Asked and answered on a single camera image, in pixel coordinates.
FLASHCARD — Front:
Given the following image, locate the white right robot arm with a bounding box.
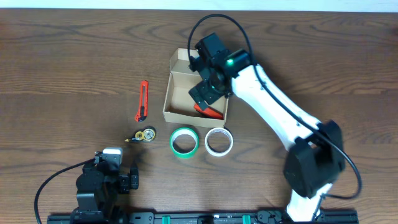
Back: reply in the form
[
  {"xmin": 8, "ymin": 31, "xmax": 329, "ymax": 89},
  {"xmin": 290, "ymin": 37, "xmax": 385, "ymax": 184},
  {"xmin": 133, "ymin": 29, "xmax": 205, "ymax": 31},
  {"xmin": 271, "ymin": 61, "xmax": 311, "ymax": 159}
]
[{"xmin": 189, "ymin": 33, "xmax": 345, "ymax": 222}]

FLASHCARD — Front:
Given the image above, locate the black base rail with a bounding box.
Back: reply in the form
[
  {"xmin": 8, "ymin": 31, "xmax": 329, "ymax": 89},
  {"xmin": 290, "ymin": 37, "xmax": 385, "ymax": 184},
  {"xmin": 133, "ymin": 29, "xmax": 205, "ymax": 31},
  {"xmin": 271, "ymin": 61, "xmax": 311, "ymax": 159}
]
[{"xmin": 46, "ymin": 210, "xmax": 360, "ymax": 224}]

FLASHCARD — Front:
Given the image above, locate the green tape roll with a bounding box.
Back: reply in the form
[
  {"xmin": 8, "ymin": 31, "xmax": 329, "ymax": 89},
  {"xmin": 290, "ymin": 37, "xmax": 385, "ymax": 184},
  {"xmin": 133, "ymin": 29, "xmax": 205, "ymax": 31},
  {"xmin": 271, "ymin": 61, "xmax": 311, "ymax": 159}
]
[{"xmin": 169, "ymin": 128, "xmax": 199, "ymax": 159}]

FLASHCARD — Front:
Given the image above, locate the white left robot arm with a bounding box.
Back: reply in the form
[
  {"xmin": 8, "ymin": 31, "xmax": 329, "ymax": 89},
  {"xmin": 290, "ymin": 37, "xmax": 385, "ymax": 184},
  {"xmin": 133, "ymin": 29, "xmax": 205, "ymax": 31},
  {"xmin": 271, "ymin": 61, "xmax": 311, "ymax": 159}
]
[{"xmin": 70, "ymin": 152, "xmax": 139, "ymax": 224}]

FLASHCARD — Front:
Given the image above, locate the red utility knife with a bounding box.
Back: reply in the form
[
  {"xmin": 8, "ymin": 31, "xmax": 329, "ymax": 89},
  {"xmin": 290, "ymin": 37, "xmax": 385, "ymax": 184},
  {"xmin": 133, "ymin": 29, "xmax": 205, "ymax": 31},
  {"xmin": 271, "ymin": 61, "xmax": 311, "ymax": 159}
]
[{"xmin": 135, "ymin": 80, "xmax": 149, "ymax": 122}]

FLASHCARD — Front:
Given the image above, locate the red marker pen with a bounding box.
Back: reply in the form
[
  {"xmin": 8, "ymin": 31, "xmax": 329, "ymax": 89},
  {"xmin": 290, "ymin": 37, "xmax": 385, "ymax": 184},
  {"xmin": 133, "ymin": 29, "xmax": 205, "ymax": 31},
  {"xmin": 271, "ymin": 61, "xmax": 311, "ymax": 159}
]
[{"xmin": 193, "ymin": 104, "xmax": 223, "ymax": 120}]

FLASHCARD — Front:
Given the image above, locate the white tape roll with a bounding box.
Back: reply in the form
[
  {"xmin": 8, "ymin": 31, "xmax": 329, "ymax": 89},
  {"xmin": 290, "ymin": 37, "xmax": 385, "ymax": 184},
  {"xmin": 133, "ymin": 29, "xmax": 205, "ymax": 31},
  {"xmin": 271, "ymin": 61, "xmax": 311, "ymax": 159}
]
[{"xmin": 205, "ymin": 128, "xmax": 234, "ymax": 157}]

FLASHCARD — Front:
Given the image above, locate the black yellow correction tape dispenser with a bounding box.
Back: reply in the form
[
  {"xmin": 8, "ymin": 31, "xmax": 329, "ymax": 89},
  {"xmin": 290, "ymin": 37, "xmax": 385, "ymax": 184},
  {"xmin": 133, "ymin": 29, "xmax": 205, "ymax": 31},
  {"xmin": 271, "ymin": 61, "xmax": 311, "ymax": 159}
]
[{"xmin": 124, "ymin": 126, "xmax": 156, "ymax": 143}]

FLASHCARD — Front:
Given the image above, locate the brown cardboard box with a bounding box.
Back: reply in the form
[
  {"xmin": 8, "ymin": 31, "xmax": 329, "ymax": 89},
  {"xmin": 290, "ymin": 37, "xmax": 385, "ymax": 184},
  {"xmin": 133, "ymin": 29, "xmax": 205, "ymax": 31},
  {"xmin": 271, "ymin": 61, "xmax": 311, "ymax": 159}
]
[{"xmin": 162, "ymin": 47, "xmax": 229, "ymax": 129}]

